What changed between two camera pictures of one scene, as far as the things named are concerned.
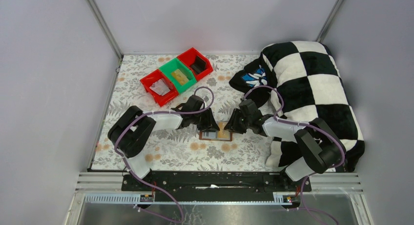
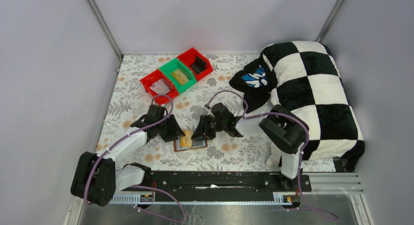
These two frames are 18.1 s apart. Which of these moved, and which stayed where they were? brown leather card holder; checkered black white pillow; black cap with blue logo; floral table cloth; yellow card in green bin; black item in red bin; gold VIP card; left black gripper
Moved: brown leather card holder; left black gripper; gold VIP card
Stayed: black item in red bin; black cap with blue logo; yellow card in green bin; floral table cloth; checkered black white pillow
